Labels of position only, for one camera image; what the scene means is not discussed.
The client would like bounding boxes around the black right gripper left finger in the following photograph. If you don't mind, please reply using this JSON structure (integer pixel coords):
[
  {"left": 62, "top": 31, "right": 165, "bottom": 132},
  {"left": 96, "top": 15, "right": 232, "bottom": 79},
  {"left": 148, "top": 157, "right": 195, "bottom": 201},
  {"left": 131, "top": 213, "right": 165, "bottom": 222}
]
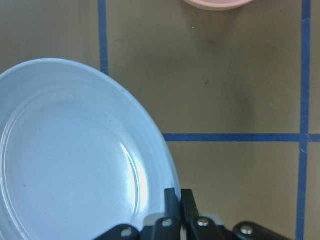
[{"left": 96, "top": 188, "right": 182, "bottom": 240}]

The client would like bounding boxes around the blue plate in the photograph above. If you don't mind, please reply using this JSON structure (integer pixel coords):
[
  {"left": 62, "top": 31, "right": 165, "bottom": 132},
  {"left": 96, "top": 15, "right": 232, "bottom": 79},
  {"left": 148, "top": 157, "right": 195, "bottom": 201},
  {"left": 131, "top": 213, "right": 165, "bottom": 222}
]
[{"left": 0, "top": 58, "right": 180, "bottom": 240}]

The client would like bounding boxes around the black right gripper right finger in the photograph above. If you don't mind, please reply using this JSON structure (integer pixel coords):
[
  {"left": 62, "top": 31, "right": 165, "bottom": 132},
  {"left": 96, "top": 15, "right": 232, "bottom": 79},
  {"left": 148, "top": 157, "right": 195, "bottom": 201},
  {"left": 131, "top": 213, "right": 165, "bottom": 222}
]
[{"left": 181, "top": 189, "right": 287, "bottom": 240}]

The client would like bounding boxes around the pink bowl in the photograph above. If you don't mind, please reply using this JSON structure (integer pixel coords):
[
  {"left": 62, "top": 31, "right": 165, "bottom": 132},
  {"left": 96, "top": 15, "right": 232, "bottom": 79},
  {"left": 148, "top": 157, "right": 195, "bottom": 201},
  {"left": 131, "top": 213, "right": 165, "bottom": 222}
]
[{"left": 184, "top": 0, "right": 253, "bottom": 11}]

